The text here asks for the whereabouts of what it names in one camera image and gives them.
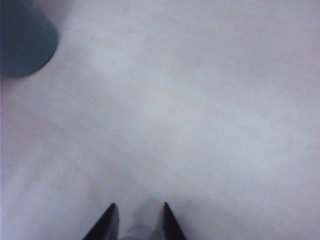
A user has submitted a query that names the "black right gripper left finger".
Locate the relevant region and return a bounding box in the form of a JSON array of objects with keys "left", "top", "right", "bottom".
[{"left": 82, "top": 202, "right": 120, "bottom": 240}]

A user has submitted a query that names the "teal spray bottle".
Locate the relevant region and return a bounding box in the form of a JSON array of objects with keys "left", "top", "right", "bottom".
[{"left": 0, "top": 0, "right": 60, "bottom": 79}]

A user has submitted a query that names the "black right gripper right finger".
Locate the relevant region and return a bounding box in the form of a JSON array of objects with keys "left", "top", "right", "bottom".
[{"left": 159, "top": 201, "right": 188, "bottom": 240}]

